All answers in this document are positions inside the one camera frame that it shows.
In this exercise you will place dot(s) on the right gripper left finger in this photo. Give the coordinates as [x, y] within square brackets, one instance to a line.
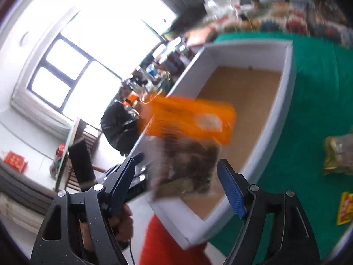
[59, 240]

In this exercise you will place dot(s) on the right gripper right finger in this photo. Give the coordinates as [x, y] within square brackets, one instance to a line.
[278, 219]

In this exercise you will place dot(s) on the yellow red snack packet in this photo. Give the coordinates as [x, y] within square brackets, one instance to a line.
[345, 209]

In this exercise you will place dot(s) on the orange top snack bag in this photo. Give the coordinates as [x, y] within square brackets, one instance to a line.
[184, 140]

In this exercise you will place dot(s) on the person's left hand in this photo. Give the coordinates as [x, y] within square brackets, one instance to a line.
[122, 224]

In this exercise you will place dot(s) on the wooden chair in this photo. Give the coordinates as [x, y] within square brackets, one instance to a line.
[76, 170]

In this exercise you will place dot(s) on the red box on floor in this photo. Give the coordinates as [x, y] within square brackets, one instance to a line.
[16, 161]

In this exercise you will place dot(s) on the green yellow snack bag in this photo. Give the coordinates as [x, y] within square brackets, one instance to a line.
[338, 154]

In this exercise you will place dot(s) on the black garbage bag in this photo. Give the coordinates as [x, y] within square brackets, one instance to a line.
[120, 127]

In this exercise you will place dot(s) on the green table cloth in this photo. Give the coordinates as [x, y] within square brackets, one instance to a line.
[321, 106]

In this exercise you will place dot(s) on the white cardboard box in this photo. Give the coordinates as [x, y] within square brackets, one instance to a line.
[257, 77]

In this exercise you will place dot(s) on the floral patterned blanket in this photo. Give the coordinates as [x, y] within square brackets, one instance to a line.
[300, 18]

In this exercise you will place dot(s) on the window with dark frame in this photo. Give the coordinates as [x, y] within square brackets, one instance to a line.
[60, 70]

